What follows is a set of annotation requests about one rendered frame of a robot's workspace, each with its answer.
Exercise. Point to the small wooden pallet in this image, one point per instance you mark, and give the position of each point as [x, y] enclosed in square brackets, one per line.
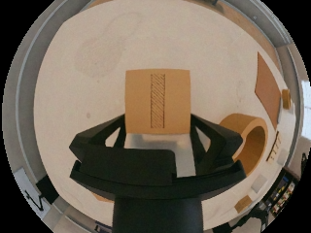
[272, 154]

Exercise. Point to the brown cardboard carton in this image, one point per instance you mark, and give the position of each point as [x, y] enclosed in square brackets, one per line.
[99, 198]
[243, 204]
[157, 101]

